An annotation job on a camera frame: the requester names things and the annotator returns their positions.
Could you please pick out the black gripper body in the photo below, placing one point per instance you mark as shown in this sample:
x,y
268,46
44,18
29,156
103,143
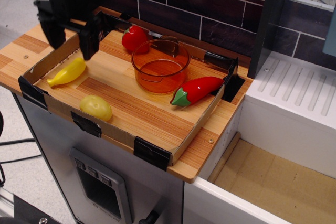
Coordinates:
x,y
55,15

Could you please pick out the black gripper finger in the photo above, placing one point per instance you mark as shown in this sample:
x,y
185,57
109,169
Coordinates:
x,y
89,38
54,33

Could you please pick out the yellow plastic banana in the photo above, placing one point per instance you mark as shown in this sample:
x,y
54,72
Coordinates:
x,y
68,73

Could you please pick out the cardboard fence with black tape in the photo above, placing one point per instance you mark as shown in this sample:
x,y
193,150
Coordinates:
x,y
143,122

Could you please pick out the transparent orange plastic pot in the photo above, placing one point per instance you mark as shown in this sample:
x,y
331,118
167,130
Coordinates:
x,y
160,65

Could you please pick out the yellow toy potato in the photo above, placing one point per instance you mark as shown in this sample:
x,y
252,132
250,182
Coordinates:
x,y
96,106

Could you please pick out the red toy chili pepper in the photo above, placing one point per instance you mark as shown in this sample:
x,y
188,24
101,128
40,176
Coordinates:
x,y
194,90

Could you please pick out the grey toy dishwasher panel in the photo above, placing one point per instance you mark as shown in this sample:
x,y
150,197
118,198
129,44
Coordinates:
x,y
103,187

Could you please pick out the white toy sink unit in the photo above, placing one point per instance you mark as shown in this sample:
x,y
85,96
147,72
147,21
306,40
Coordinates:
x,y
276,161

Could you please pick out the dark grey vertical post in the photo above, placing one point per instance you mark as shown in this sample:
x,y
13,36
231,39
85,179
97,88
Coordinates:
x,y
265,39

